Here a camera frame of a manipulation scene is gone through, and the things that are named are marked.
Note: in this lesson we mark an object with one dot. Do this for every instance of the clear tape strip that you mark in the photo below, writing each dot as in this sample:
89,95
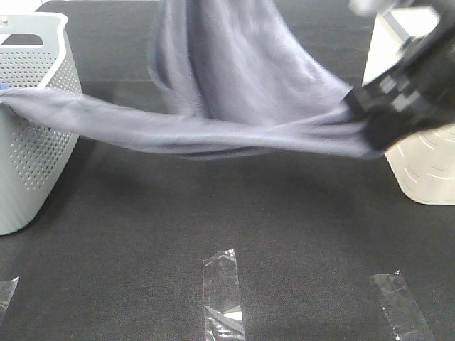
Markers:
221,297
7,289
400,308

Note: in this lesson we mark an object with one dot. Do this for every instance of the grey towel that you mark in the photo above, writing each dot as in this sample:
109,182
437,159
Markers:
237,82

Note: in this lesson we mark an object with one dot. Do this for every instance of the clear tape strip left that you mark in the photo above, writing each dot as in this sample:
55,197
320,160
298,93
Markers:
7,289

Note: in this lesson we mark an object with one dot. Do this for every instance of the clear tape strip centre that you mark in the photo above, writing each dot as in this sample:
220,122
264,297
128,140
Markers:
221,297

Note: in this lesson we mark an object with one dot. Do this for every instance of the white lidded storage box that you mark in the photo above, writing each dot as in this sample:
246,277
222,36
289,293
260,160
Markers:
423,164

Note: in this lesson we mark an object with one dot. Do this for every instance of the clear tape strip right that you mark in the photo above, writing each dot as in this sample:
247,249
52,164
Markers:
400,308

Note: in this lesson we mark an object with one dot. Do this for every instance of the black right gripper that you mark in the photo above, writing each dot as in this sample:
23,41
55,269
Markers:
416,94

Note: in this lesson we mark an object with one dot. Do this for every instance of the grey perforated laundry basket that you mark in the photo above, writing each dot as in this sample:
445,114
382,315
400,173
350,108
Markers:
33,156

